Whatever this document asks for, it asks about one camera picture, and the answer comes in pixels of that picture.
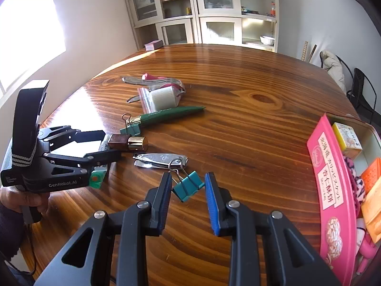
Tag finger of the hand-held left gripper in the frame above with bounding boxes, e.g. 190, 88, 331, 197
38, 125, 105, 151
43, 150, 122, 179

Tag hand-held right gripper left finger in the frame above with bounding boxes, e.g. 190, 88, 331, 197
34, 172, 173, 286

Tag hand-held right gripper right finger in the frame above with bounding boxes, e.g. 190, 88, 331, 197
204, 172, 341, 286

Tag brown bottle with gold cap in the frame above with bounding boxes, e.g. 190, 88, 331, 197
108, 135, 149, 152

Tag white ointment tube green end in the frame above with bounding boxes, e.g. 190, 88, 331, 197
89, 134, 112, 189

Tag teal binder clip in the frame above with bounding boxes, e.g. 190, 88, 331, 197
120, 113, 143, 136
168, 158, 206, 202

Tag pink tin container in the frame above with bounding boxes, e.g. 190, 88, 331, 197
306, 112, 381, 286

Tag white green medicine carton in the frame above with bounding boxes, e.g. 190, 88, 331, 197
332, 122, 363, 159

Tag person's left forearm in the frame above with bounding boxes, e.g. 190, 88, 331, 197
0, 205, 33, 286

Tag person's left hand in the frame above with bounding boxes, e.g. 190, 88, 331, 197
0, 186, 51, 215

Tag silver nail clipper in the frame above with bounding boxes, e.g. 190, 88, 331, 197
133, 153, 189, 169

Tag metal spring nippers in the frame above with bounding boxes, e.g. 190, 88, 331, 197
123, 76, 186, 103

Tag green tube with gold cap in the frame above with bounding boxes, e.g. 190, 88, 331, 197
125, 106, 207, 127

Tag plastic bag with white roll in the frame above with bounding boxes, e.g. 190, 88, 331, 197
137, 86, 179, 112

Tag bright window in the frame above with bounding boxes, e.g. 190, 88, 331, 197
0, 0, 66, 99

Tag beige glass door cabinet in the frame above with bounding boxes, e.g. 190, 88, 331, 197
120, 0, 199, 48
193, 0, 280, 53

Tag pink leopard plush ball toy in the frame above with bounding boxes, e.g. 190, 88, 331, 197
342, 155, 367, 204

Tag white cream tube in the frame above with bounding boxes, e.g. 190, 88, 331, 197
356, 219, 370, 248

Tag orange embossed cube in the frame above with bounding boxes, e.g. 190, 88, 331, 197
361, 182, 381, 243

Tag orange dotted flat box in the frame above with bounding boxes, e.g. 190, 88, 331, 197
361, 157, 381, 194

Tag white jacket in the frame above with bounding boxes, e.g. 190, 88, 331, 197
321, 50, 346, 94

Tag black cable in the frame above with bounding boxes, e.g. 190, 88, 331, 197
18, 223, 39, 276

